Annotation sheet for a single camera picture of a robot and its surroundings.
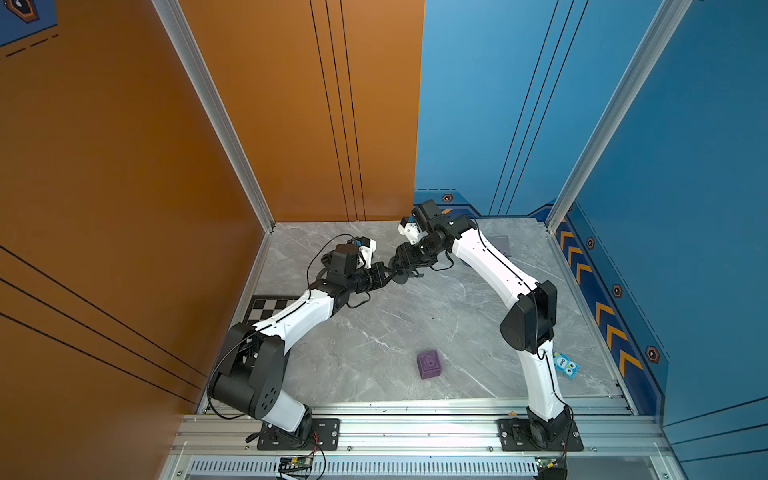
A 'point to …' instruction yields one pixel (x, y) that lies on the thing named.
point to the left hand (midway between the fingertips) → (396, 269)
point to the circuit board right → (551, 468)
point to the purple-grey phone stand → (501, 242)
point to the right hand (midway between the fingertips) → (401, 262)
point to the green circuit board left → (295, 463)
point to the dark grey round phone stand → (400, 276)
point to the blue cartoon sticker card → (565, 366)
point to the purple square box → (429, 364)
